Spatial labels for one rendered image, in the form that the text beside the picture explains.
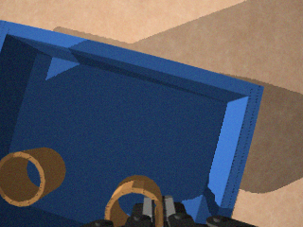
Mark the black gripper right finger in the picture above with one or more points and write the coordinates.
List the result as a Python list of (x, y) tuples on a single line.
[(175, 214)]

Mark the bronze bushing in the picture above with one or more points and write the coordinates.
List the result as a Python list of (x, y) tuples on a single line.
[(16, 187), (134, 184)]

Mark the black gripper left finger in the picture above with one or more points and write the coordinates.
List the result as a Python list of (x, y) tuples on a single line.
[(135, 220)]

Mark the blue crate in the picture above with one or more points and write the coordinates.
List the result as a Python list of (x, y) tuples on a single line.
[(111, 113)]

